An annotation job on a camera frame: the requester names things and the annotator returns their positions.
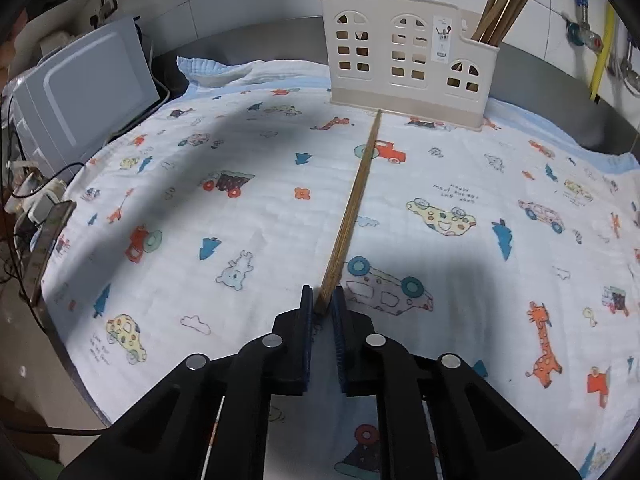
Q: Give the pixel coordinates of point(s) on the bundle of wooden chopsticks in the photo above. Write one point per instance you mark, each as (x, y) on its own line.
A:
(505, 5)

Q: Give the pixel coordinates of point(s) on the cream plastic utensil holder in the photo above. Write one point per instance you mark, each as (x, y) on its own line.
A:
(380, 85)

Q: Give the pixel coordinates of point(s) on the white microwave oven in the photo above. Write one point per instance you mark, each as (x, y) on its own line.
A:
(90, 90)

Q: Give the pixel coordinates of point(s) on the printed blanket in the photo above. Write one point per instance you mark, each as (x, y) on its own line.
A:
(250, 210)

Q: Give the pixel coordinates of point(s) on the white power strip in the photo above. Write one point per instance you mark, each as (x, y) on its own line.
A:
(45, 200)

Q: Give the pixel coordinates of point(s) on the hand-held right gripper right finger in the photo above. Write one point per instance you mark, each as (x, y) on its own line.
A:
(339, 345)

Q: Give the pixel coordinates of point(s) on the wall socket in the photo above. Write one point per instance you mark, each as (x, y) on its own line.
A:
(108, 1)

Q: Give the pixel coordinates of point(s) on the wooden chopstick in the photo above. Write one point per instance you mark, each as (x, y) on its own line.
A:
(350, 220)

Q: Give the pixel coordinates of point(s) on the metal water valve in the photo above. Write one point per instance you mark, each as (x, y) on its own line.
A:
(629, 72)
(585, 35)

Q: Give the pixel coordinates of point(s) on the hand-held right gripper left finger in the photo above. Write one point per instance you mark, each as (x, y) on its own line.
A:
(307, 340)

